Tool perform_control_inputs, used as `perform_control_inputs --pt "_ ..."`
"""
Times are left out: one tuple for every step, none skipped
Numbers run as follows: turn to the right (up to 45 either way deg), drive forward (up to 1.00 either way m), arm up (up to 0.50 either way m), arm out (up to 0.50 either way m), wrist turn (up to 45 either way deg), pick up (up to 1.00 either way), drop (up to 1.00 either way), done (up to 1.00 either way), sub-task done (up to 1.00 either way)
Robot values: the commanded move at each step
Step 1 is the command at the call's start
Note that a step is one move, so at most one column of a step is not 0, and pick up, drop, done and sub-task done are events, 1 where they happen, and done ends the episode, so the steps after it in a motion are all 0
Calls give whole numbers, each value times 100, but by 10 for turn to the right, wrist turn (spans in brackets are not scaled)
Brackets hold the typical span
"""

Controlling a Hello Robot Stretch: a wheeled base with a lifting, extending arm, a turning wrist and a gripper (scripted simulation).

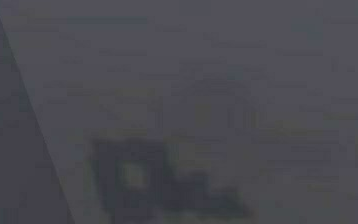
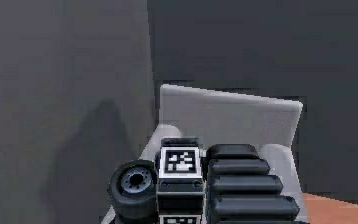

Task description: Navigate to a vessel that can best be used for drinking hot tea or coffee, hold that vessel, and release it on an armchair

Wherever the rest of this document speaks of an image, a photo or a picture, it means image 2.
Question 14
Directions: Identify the white pillow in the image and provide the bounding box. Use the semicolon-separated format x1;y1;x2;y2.
139;124;183;162
258;143;296;188

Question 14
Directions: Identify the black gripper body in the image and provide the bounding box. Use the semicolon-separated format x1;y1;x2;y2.
107;159;159;224

